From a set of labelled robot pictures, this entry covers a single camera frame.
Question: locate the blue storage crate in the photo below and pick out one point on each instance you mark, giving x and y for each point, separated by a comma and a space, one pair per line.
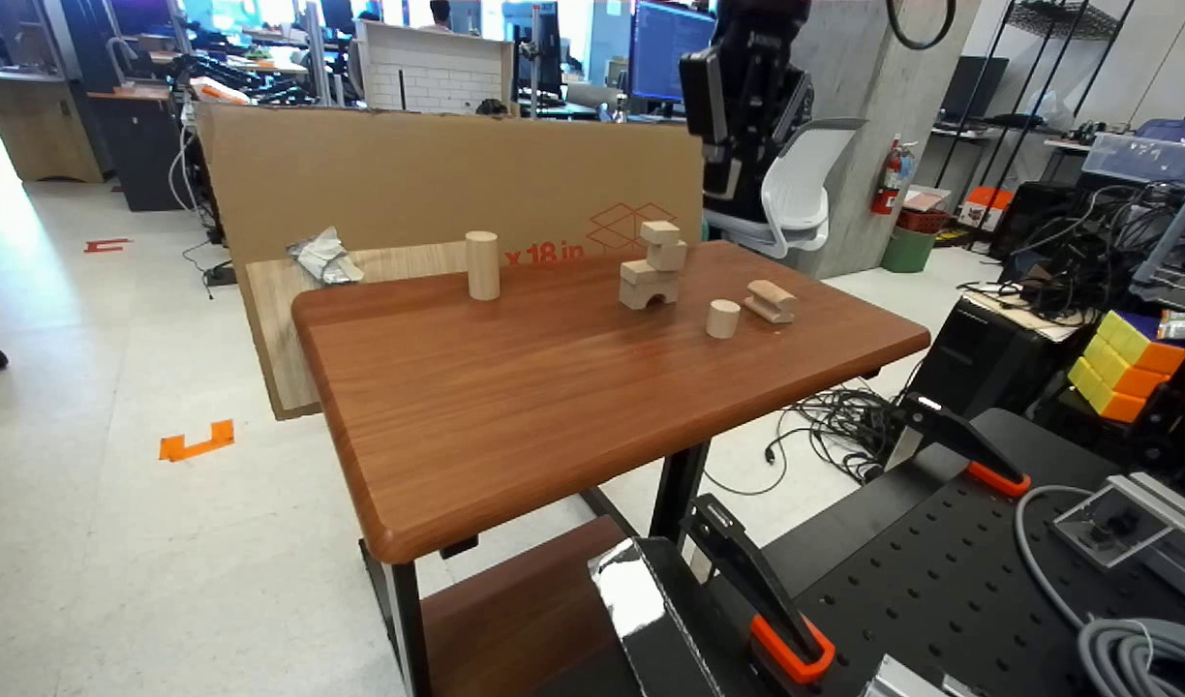
1157, 155

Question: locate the yellow and orange block stack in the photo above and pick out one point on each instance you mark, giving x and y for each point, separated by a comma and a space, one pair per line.
1121, 368

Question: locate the brown cabinet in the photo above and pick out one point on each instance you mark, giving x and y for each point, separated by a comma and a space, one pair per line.
36, 128

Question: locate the crumpled white grey cloth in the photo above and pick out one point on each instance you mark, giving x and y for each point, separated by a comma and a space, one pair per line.
323, 257

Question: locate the wooden lower shelf board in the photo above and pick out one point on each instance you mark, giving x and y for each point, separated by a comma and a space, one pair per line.
517, 623

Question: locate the flat rectangular wooden block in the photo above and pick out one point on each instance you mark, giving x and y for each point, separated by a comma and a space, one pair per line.
774, 298

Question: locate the tall wooden cylinder block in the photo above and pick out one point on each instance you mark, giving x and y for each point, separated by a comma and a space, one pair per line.
484, 267

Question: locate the wooden cube block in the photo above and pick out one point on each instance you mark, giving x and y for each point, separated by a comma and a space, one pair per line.
664, 240

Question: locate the black cabinet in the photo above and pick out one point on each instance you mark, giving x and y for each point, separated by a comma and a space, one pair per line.
135, 143

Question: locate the white grid panel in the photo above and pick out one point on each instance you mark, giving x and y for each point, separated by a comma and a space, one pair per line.
436, 66

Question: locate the black metal shelving rack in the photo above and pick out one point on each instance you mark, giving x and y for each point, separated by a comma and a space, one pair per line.
1044, 80

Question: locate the red fire extinguisher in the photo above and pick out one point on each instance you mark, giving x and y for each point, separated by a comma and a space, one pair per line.
893, 179

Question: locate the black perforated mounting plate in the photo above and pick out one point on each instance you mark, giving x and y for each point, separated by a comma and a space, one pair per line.
929, 592

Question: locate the black machine with monitor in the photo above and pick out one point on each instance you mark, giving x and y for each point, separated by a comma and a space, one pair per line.
748, 89

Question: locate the black equipment box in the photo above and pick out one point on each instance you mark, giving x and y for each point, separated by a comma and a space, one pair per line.
984, 354

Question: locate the large cardboard box orange print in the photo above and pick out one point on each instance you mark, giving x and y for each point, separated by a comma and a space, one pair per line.
441, 177

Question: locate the red and white box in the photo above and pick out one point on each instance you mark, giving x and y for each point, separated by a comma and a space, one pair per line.
929, 208

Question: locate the white plastic chair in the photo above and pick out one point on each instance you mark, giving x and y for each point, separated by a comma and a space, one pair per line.
801, 196

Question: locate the green bucket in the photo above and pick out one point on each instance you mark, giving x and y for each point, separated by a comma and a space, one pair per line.
904, 249

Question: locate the wooden arch block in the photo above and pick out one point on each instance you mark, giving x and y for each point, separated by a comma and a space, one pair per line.
637, 281

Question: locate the black table frame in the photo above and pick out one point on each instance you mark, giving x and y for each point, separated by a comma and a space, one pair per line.
681, 489

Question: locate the light wooden board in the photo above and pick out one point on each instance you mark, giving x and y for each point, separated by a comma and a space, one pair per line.
274, 333

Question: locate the blue computer monitor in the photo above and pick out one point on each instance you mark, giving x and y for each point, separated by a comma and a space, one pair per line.
673, 45

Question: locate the short wooden cylinder block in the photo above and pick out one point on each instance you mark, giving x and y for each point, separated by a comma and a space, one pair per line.
721, 320

